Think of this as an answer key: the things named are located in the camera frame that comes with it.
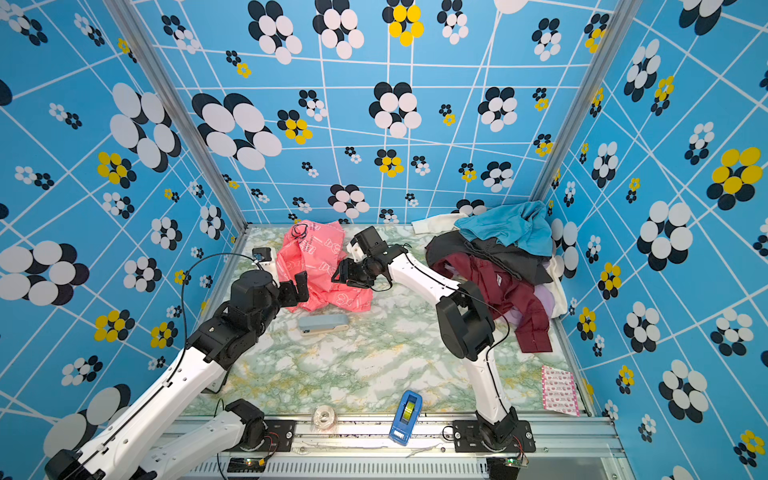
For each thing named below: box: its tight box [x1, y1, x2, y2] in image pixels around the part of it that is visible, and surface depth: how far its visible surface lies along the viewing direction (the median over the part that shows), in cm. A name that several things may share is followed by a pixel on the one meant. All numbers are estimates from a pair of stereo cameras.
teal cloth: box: [454, 200, 553, 256], surface depth 101 cm
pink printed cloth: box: [276, 220, 374, 313], surface depth 98 cm
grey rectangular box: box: [298, 314, 349, 332], surface depth 93 cm
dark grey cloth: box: [425, 231, 554, 285], surface depth 97 cm
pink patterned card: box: [542, 365, 581, 417], surface depth 82 cm
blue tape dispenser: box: [389, 390, 422, 446], surface depth 75 cm
